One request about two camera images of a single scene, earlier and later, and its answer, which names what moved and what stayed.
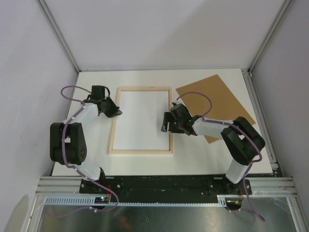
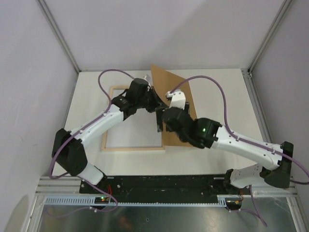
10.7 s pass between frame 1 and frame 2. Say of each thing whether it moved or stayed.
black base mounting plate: stayed
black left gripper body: moved
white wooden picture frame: moved
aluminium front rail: stayed
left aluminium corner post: stayed
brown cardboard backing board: moved
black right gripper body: moved
